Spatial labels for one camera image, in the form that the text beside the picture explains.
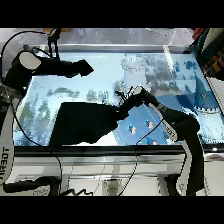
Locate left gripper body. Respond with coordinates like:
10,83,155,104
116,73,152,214
64,58,95,79

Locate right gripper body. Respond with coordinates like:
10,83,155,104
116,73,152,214
111,95,138,122

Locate blue jeans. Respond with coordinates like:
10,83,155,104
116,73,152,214
48,100,130,148

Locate black cable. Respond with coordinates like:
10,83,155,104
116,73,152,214
8,96,64,188
119,118,165,197

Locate silver frame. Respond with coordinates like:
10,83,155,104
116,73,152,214
0,151,224,197

